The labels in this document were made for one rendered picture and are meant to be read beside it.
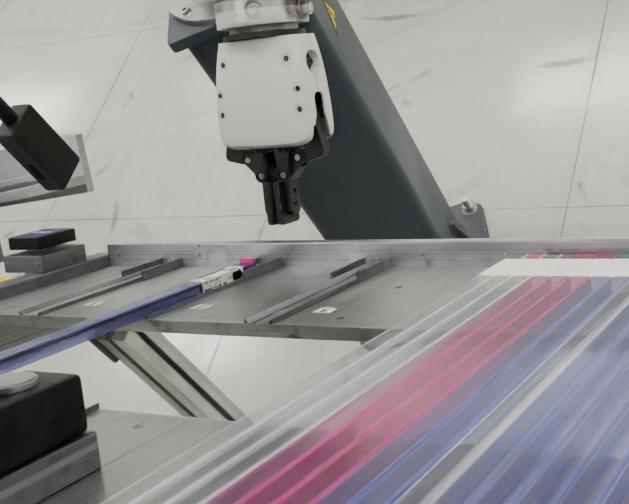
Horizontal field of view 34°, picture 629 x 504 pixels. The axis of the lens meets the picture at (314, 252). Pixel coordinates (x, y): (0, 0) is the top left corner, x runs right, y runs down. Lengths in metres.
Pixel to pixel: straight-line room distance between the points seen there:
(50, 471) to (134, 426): 0.08
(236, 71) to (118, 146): 1.52
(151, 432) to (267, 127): 0.46
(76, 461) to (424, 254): 0.46
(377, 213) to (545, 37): 0.69
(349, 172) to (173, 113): 1.01
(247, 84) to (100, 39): 1.89
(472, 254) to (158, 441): 0.41
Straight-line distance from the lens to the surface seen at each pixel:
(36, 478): 0.47
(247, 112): 0.95
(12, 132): 0.53
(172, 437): 0.52
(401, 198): 1.52
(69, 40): 2.90
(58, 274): 1.01
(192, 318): 0.77
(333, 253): 0.91
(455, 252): 0.86
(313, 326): 0.71
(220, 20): 0.94
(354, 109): 1.39
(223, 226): 2.10
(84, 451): 0.49
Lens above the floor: 1.38
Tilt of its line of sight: 45 degrees down
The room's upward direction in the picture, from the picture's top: 36 degrees counter-clockwise
